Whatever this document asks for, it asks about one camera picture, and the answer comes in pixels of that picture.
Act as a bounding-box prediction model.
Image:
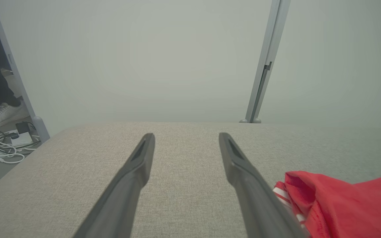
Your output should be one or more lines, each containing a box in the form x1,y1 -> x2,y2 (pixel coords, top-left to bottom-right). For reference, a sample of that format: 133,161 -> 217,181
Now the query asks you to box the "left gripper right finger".
219,132 -> 310,238

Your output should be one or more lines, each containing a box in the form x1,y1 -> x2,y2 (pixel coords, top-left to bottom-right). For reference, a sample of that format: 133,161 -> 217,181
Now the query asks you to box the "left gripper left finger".
73,133 -> 155,238

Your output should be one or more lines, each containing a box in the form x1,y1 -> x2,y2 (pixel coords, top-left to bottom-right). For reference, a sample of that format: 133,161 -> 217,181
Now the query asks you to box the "red basketball jersey white trim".
273,171 -> 381,238

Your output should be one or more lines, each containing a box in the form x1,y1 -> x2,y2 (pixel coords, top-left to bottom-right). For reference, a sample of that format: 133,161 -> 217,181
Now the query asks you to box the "white power strip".
9,132 -> 34,146

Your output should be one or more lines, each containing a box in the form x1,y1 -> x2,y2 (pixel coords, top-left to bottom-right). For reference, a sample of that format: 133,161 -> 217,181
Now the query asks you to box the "black power adapter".
15,122 -> 31,134

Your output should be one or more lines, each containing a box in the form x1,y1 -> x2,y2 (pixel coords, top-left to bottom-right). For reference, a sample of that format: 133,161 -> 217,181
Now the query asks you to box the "white sneaker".
0,101 -> 31,130

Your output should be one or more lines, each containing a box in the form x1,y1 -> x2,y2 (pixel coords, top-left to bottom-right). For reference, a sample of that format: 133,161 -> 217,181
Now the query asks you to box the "grey double partition post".
239,0 -> 291,124

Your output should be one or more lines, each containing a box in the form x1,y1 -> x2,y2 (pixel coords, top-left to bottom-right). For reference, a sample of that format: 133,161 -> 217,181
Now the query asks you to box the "grey single partition post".
0,0 -> 51,143

